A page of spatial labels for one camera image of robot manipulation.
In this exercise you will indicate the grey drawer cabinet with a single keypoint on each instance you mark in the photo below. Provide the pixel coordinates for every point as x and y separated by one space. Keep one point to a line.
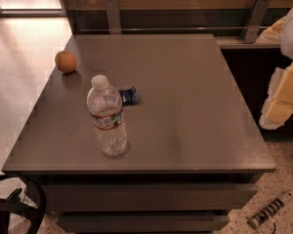
195 151

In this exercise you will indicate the black round chair base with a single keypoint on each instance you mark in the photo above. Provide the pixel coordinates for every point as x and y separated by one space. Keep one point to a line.
13 205

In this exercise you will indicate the clear plastic water bottle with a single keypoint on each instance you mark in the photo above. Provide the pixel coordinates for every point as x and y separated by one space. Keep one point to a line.
105 106

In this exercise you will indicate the orange fruit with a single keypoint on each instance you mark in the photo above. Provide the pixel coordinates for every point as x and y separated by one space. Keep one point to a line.
65 61

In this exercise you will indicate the right metal wall bracket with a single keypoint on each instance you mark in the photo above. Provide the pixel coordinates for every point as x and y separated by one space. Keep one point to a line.
250 32

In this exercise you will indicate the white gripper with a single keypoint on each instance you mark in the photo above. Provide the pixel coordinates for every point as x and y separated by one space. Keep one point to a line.
278 106

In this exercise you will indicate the blue snack bar wrapper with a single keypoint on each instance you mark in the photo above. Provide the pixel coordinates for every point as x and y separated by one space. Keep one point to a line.
129 96

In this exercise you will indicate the white power strip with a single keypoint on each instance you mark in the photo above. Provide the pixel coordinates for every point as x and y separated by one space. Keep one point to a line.
271 209

